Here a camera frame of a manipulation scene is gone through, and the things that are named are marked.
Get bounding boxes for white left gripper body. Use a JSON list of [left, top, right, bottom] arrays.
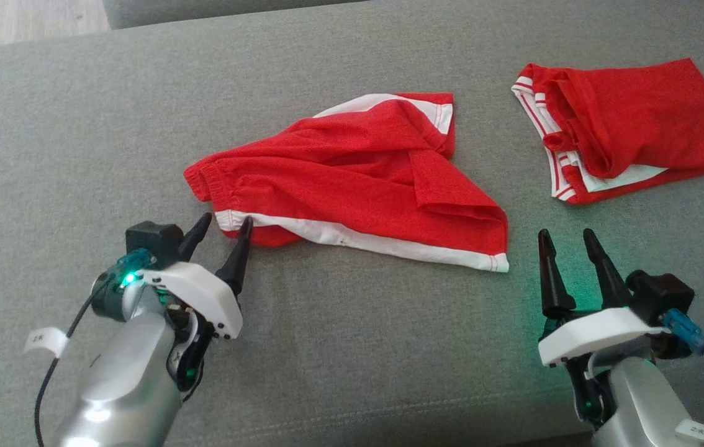
[[140, 261, 244, 340]]

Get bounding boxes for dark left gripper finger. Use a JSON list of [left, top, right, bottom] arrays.
[[178, 212, 213, 262], [215, 215, 254, 296]]

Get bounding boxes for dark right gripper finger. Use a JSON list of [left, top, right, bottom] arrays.
[[538, 228, 577, 319], [582, 228, 633, 310]]

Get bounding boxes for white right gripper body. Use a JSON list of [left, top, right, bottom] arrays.
[[538, 307, 670, 368]]

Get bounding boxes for red white shorts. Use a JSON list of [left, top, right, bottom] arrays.
[[183, 93, 510, 273]]

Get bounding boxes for red white striped trousers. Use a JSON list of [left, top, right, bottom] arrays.
[[512, 58, 704, 205]]

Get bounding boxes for grey sofa seat cushion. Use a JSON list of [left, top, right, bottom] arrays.
[[0, 0, 704, 447]]

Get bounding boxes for grey sofa back cushion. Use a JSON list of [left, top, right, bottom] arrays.
[[102, 0, 365, 30]]

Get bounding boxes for white paper cable tag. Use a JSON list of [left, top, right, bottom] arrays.
[[675, 418, 704, 443], [23, 327, 69, 358]]

